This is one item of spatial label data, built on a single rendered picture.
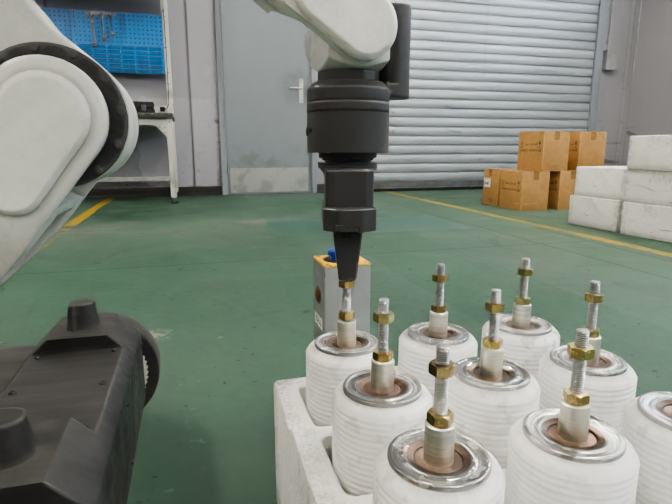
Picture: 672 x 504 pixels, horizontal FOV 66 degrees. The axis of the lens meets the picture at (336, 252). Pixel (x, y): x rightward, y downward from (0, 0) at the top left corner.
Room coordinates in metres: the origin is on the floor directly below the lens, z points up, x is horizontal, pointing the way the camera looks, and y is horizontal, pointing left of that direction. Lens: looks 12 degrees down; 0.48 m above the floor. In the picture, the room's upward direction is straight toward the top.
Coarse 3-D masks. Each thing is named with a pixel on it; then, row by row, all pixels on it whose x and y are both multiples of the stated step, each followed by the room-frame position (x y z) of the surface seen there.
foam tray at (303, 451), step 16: (288, 384) 0.61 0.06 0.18; (304, 384) 0.61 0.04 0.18; (288, 400) 0.57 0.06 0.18; (304, 400) 0.61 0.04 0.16; (288, 416) 0.54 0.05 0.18; (304, 416) 0.53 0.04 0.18; (288, 432) 0.52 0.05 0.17; (304, 432) 0.50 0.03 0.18; (320, 432) 0.50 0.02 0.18; (288, 448) 0.52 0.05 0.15; (304, 448) 0.47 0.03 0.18; (320, 448) 0.47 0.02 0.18; (288, 464) 0.52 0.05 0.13; (304, 464) 0.44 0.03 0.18; (320, 464) 0.44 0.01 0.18; (288, 480) 0.52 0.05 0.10; (304, 480) 0.44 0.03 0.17; (320, 480) 0.42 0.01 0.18; (336, 480) 0.42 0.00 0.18; (288, 496) 0.52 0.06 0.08; (304, 496) 0.44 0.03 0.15; (320, 496) 0.39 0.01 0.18; (336, 496) 0.39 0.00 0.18; (352, 496) 0.39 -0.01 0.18; (368, 496) 0.39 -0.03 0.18
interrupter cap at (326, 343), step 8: (320, 336) 0.58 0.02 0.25; (328, 336) 0.59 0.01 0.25; (336, 336) 0.59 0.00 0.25; (360, 336) 0.59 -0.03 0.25; (368, 336) 0.59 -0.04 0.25; (320, 344) 0.56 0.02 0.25; (328, 344) 0.56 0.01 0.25; (336, 344) 0.57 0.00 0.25; (360, 344) 0.57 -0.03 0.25; (368, 344) 0.56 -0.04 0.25; (376, 344) 0.56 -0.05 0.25; (328, 352) 0.54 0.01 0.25; (336, 352) 0.53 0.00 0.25; (344, 352) 0.53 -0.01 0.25; (352, 352) 0.53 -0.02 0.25; (360, 352) 0.54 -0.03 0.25; (368, 352) 0.54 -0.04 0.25
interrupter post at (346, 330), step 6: (342, 324) 0.56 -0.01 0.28; (348, 324) 0.56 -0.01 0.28; (354, 324) 0.56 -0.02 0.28; (342, 330) 0.56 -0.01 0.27; (348, 330) 0.56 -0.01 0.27; (354, 330) 0.56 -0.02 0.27; (342, 336) 0.56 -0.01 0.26; (348, 336) 0.56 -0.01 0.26; (354, 336) 0.56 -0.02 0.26; (342, 342) 0.56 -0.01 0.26; (348, 342) 0.56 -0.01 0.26; (354, 342) 0.56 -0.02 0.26
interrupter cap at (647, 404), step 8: (648, 392) 0.44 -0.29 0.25; (656, 392) 0.44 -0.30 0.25; (664, 392) 0.44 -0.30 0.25; (640, 400) 0.42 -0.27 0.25; (648, 400) 0.43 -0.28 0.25; (656, 400) 0.43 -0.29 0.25; (664, 400) 0.43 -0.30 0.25; (640, 408) 0.41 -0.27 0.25; (648, 408) 0.41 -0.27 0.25; (656, 408) 0.41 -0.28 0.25; (664, 408) 0.42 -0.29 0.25; (648, 416) 0.40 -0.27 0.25; (656, 416) 0.40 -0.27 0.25; (664, 416) 0.40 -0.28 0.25; (664, 424) 0.39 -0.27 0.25
